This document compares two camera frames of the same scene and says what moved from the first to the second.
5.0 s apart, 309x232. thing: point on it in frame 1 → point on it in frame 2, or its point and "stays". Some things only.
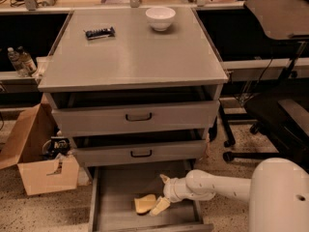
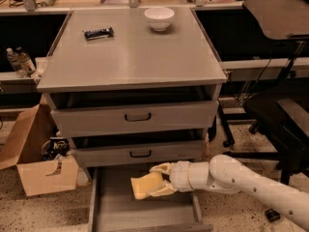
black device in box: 55,146 stays
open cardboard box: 41,174 stays
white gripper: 169,189 → 180,176
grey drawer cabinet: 133,86 stays
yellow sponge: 145,203 → 144,186
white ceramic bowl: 160,17 stays
